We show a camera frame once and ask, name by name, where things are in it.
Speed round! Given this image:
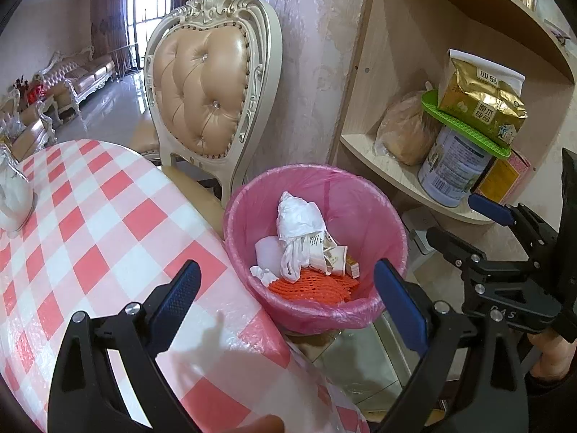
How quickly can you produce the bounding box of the person's left hand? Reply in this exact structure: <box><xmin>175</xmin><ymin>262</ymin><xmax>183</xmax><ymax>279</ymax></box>
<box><xmin>234</xmin><ymin>415</ymin><xmax>286</xmax><ymax>433</ymax></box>

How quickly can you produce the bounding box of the pink white checkered tablecloth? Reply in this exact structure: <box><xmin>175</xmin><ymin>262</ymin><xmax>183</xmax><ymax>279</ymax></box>
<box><xmin>0</xmin><ymin>139</ymin><xmax>375</xmax><ymax>433</ymax></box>

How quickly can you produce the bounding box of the white printed paper carton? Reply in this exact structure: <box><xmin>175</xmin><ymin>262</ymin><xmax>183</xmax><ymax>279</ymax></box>
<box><xmin>311</xmin><ymin>232</ymin><xmax>361</xmax><ymax>280</ymax></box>

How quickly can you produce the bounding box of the wooden corner shelf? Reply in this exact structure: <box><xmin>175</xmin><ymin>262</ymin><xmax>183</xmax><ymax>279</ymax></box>
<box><xmin>329</xmin><ymin>0</ymin><xmax>577</xmax><ymax>226</ymax></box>

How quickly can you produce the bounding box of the green plastic tray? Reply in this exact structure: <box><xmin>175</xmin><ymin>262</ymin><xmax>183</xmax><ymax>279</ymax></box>
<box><xmin>421</xmin><ymin>89</ymin><xmax>515</xmax><ymax>159</ymax></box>

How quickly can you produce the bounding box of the ornate tufted beige chair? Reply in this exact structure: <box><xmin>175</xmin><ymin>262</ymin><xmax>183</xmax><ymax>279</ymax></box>
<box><xmin>131</xmin><ymin>0</ymin><xmax>284</xmax><ymax>208</ymax></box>

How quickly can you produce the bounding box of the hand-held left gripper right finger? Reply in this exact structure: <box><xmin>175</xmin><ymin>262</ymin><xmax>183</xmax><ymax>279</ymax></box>
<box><xmin>373</xmin><ymin>258</ymin><xmax>529</xmax><ymax>433</ymax></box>

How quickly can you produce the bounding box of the brown curtain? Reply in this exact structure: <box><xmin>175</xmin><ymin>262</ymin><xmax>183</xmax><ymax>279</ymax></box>
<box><xmin>92</xmin><ymin>0</ymin><xmax>124</xmax><ymax>55</ymax></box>

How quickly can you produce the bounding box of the orange foam net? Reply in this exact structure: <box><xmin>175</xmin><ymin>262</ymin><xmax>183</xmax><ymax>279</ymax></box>
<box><xmin>267</xmin><ymin>267</ymin><xmax>361</xmax><ymax>304</ymax></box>

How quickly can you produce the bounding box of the white power strip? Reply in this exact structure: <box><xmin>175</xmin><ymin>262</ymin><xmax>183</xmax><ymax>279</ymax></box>
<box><xmin>401</xmin><ymin>210</ymin><xmax>436</xmax><ymax>255</ymax></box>

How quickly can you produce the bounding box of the large printed tin can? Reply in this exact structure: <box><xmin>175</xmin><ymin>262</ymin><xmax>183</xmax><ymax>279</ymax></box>
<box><xmin>418</xmin><ymin>125</ymin><xmax>497</xmax><ymax>209</ymax></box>

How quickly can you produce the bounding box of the person's right hand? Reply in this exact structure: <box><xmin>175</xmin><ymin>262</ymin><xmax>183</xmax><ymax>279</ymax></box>
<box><xmin>527</xmin><ymin>327</ymin><xmax>577</xmax><ymax>380</ymax></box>

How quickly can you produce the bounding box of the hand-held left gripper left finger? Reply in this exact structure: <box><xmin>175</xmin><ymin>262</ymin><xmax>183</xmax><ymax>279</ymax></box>
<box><xmin>46</xmin><ymin>259</ymin><xmax>203</xmax><ymax>433</ymax></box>

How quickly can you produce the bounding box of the ornate beige armchair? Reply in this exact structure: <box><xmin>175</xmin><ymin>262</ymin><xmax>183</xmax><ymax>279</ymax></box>
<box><xmin>0</xmin><ymin>90</ymin><xmax>57</xmax><ymax>158</ymax></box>

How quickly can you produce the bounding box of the white teapot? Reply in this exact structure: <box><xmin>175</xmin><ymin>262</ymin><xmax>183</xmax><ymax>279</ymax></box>
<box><xmin>0</xmin><ymin>144</ymin><xmax>36</xmax><ymax>233</ymax></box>

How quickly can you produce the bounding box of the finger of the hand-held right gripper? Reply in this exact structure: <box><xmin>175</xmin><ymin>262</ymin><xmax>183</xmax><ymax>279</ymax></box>
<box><xmin>468</xmin><ymin>192</ymin><xmax>560</xmax><ymax>263</ymax></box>
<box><xmin>425</xmin><ymin>227</ymin><xmax>491</xmax><ymax>279</ymax></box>

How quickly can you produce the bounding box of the pink bagged waste bin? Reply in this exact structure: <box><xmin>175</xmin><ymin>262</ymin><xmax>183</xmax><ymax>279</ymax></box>
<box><xmin>223</xmin><ymin>165</ymin><xmax>410</xmax><ymax>334</ymax></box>

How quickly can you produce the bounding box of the gold foil bag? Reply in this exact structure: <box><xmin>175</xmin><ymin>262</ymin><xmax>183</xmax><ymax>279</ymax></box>
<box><xmin>437</xmin><ymin>48</ymin><xmax>528</xmax><ymax>147</ymax></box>

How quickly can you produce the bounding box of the ornate beige sofa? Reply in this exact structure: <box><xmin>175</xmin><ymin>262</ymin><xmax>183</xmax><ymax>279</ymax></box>
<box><xmin>36</xmin><ymin>46</ymin><xmax>117</xmax><ymax>120</ymax></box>

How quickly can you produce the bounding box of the yellow pink carton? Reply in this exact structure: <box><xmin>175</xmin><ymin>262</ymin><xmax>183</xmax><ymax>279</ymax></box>
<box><xmin>475</xmin><ymin>149</ymin><xmax>533</xmax><ymax>208</ymax></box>

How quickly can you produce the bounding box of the brown filled plastic bag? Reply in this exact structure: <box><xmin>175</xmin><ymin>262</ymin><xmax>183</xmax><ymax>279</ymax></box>
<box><xmin>375</xmin><ymin>91</ymin><xmax>445</xmax><ymax>166</ymax></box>

